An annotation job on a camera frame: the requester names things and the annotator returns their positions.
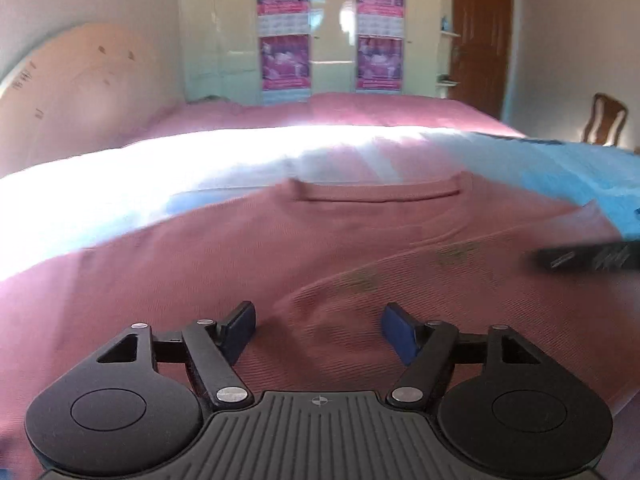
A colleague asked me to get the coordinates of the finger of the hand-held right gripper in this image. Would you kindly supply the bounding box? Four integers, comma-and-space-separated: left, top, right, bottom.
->
531, 245, 593, 274

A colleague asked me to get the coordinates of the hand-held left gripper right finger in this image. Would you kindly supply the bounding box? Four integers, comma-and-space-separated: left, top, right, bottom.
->
381, 303, 544, 409

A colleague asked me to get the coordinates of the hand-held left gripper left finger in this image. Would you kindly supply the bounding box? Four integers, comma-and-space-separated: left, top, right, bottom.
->
97, 301, 257, 409

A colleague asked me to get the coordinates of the pink knit sweater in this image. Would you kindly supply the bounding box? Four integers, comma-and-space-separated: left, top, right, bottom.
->
0, 170, 637, 443

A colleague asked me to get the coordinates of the wooden chair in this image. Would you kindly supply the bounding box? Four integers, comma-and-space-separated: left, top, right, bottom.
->
579, 92, 629, 148

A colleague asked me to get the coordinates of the white blue pink printed blanket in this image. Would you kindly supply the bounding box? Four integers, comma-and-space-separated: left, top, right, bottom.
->
0, 125, 640, 461

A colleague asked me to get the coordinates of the pink bed sheet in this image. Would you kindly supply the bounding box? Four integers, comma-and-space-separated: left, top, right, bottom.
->
120, 91, 527, 150

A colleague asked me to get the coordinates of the brown wooden door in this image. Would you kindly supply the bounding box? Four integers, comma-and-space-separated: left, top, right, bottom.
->
451, 0, 515, 121

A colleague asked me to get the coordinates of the cream corner shelf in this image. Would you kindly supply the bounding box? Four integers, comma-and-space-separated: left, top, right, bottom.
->
438, 0, 462, 87

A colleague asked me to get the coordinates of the beige wooden headboard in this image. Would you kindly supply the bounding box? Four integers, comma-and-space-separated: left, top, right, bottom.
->
0, 22, 182, 179

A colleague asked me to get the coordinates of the cream wardrobe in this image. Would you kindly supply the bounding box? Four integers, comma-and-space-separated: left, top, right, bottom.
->
177, 0, 453, 107

